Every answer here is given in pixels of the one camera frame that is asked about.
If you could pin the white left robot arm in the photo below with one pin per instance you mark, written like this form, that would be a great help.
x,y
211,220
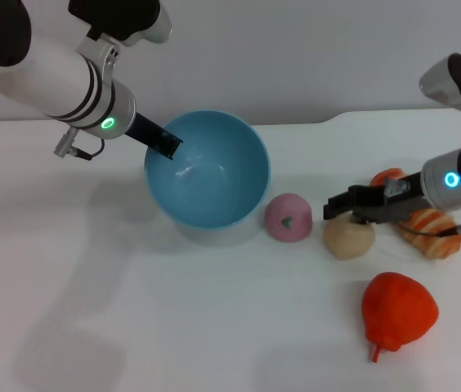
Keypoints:
x,y
42,73

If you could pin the blue bowl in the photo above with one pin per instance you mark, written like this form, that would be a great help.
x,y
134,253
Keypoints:
x,y
214,183

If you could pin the red bell pepper toy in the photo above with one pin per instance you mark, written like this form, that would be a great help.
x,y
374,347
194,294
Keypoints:
x,y
398,310

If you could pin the pink peach bun toy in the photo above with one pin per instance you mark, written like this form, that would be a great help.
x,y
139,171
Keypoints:
x,y
292,212

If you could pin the beige egg yolk pastry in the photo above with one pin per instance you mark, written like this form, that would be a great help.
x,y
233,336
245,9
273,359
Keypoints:
x,y
349,243

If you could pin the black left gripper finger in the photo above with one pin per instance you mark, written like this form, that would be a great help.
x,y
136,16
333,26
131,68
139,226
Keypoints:
x,y
167,145

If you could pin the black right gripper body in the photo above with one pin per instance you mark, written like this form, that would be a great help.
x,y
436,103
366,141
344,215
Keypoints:
x,y
390,202

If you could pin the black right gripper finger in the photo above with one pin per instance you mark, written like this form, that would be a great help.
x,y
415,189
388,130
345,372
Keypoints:
x,y
338,212
341,199

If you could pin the striped sausage bread toy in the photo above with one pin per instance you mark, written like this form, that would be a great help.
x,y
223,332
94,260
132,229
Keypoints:
x,y
435,245

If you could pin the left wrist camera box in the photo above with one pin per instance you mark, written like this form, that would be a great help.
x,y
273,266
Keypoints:
x,y
132,16

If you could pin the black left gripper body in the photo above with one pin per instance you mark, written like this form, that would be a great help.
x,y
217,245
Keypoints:
x,y
144,130

